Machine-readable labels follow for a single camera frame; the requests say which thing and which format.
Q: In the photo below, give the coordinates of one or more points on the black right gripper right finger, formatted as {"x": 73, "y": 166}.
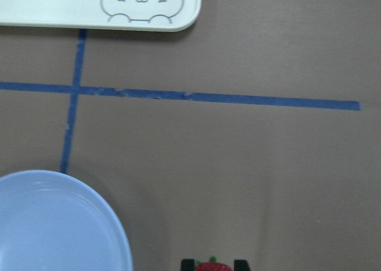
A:
{"x": 241, "y": 265}

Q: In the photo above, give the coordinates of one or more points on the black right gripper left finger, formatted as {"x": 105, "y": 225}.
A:
{"x": 187, "y": 264}

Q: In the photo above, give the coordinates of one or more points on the red strawberry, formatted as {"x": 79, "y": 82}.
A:
{"x": 212, "y": 265}

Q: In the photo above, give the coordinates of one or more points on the blue plate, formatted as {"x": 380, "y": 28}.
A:
{"x": 52, "y": 221}

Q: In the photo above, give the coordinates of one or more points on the cream bear tray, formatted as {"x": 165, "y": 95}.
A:
{"x": 136, "y": 15}

